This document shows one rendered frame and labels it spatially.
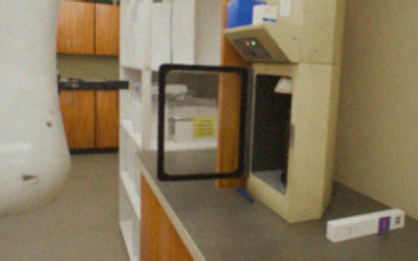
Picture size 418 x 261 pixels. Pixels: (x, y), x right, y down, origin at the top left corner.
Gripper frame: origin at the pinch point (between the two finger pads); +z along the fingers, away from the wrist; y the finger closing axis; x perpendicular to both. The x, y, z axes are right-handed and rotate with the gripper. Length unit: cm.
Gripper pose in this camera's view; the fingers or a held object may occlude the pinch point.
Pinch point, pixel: (117, 84)
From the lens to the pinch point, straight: 132.8
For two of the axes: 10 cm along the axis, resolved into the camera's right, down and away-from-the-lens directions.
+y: -4.4, -1.4, 8.9
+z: 9.0, -0.1, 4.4
